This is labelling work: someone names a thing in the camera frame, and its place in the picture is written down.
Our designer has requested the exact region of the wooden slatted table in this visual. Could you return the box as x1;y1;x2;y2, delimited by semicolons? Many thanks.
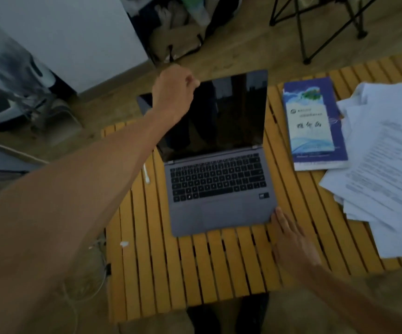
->
100;45;402;325

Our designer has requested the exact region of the blue booklet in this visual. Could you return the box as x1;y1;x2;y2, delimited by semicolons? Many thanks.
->
282;77;350;172

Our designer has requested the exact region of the person's left black shoe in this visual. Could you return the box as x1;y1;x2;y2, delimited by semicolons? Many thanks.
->
187;302;221;334

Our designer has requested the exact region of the grey laptop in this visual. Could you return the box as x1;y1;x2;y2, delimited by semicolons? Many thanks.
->
136;69;279;238

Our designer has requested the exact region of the person's left forearm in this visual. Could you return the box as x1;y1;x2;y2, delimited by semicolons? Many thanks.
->
0;111;174;334

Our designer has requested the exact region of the pile of white papers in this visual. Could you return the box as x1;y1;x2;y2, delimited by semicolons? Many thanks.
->
318;78;402;260

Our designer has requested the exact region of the person's left hand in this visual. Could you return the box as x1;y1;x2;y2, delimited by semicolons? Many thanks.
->
151;64;201;126

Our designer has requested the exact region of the person's right black shoe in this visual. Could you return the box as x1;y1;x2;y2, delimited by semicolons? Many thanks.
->
235;292;270;334

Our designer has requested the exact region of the person's right forearm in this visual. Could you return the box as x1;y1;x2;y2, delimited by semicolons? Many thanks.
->
301;262;402;334

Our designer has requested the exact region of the person's black shoe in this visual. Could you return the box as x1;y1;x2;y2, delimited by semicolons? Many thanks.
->
235;292;270;334
187;302;221;334

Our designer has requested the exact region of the person's right hand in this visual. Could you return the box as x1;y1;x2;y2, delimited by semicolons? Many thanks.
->
270;206;321;275

